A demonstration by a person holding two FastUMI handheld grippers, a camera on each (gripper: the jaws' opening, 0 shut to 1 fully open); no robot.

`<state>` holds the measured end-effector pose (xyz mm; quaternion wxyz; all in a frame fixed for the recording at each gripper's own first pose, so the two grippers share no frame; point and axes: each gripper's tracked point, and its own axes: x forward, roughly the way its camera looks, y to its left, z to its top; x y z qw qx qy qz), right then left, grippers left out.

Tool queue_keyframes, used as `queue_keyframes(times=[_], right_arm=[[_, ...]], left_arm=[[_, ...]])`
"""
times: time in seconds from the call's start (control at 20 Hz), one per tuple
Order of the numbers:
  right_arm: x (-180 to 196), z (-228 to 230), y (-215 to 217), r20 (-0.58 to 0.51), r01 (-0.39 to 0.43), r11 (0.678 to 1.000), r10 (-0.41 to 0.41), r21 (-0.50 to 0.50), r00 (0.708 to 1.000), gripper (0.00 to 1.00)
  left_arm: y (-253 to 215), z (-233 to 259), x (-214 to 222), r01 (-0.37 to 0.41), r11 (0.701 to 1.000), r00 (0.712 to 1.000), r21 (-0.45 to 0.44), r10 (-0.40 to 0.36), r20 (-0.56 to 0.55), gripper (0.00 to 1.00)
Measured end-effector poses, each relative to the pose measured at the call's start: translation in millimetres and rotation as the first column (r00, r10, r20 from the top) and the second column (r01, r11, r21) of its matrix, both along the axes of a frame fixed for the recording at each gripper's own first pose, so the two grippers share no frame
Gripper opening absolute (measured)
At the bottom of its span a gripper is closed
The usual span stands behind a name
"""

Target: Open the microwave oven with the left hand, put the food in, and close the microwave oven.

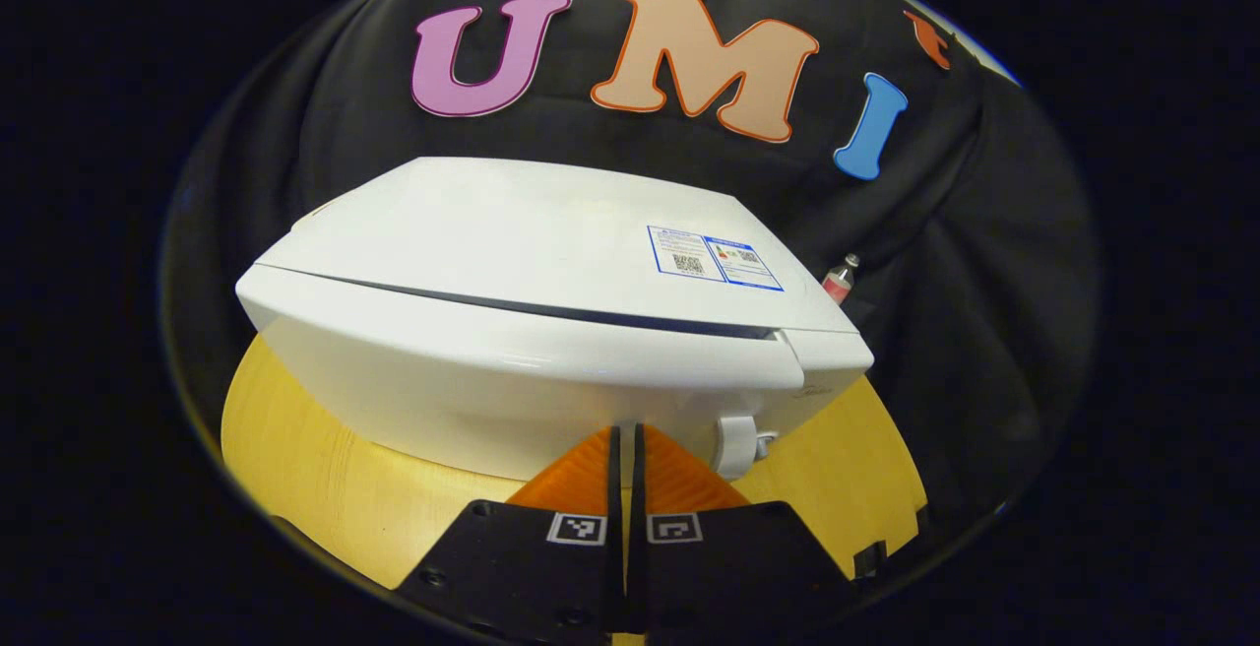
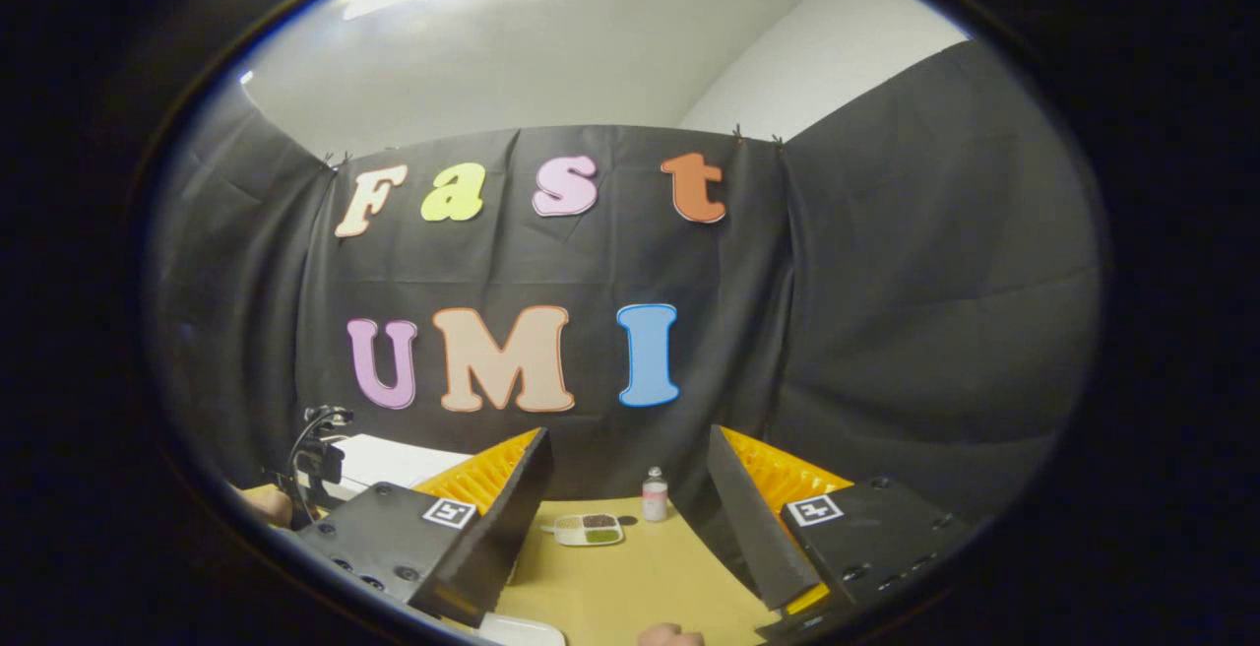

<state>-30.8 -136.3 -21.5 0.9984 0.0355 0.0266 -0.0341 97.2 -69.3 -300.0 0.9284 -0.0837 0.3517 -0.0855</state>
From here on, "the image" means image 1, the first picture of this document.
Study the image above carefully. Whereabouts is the small red label bottle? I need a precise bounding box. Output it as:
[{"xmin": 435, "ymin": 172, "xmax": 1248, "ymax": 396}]
[{"xmin": 822, "ymin": 252, "xmax": 862, "ymax": 305}]

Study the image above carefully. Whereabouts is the white microwave oven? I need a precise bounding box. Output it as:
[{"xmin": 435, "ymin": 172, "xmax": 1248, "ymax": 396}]
[{"xmin": 234, "ymin": 156, "xmax": 876, "ymax": 485}]

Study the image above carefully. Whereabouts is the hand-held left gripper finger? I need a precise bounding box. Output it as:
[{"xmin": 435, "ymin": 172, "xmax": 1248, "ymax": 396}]
[
  {"xmin": 394, "ymin": 424, "xmax": 624, "ymax": 646},
  {"xmin": 630, "ymin": 422, "xmax": 853, "ymax": 643}
]

